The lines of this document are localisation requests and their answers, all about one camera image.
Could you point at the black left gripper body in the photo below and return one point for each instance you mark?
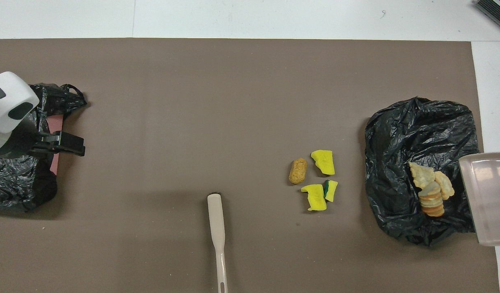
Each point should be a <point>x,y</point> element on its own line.
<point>9,142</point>

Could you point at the beige hand brush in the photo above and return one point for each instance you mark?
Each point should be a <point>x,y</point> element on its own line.
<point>216,219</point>

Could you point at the brown oval bread roll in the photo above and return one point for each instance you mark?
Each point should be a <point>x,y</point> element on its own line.
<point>298,171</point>

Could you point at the yellow and green sponge piece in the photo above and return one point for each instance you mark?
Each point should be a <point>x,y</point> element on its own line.
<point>331,191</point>

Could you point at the pale bread piece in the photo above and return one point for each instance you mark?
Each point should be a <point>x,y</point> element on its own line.
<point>421,175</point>

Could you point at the striped orange croissant piece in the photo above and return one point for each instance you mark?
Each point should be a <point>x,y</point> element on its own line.
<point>431,201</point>
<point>445,185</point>

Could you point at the beige plastic dustpan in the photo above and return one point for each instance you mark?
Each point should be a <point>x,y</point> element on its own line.
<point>488,199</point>

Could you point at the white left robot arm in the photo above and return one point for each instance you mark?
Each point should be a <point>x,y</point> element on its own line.
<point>9,101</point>

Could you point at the pink bin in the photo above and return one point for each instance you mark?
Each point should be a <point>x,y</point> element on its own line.
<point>58,122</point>

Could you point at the black trash bag on pink bin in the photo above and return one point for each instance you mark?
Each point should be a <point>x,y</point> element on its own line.
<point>18,183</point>

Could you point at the black trash bag lined bin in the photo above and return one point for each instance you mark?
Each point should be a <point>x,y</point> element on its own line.
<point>396,142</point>

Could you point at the brown table mat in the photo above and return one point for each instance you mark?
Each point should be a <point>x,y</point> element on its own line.
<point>250,69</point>

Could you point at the grey ribbed device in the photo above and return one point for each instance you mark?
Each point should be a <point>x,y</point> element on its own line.
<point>496,12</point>

